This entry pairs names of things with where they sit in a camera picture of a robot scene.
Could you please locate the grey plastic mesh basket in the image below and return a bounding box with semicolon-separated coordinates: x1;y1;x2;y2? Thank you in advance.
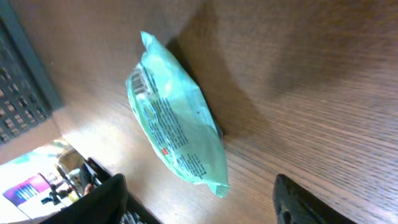
1;0;63;146

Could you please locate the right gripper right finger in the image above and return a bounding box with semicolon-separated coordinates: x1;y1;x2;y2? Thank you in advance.
272;174;355;224

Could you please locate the mint toilet wipes pack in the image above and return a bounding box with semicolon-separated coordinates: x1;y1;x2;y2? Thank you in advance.
126;31;229;198

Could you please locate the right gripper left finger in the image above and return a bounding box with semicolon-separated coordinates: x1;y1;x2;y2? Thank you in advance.
42;174;128;224

